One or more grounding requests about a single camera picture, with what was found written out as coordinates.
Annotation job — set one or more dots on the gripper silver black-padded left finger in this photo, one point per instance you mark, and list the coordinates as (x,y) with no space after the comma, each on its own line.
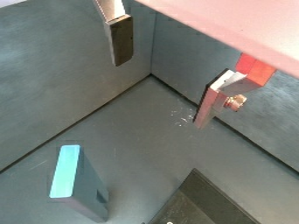
(119,28)

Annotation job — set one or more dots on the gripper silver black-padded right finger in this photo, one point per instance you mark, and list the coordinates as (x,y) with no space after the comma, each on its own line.
(223,92)

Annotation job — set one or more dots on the dark grey curved holder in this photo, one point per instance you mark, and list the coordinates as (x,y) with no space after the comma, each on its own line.
(200,203)

